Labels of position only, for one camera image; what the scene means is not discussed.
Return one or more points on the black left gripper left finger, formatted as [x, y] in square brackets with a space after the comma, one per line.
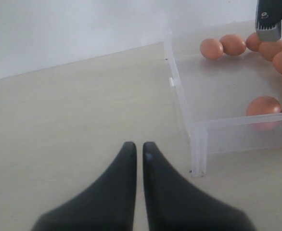
[106, 205]

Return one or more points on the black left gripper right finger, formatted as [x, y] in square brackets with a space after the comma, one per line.
[174, 204]

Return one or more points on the clear plastic bin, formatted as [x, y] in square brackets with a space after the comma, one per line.
[213, 95]

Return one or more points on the brown egg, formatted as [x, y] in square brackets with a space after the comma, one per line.
[253, 42]
[264, 105]
[233, 44]

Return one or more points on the brown egg second row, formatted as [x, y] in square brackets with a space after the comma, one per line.
[211, 49]

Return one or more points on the brown egg back middle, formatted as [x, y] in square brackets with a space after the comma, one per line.
[233, 44]

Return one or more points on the brown egg back right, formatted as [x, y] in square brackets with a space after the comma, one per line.
[253, 42]

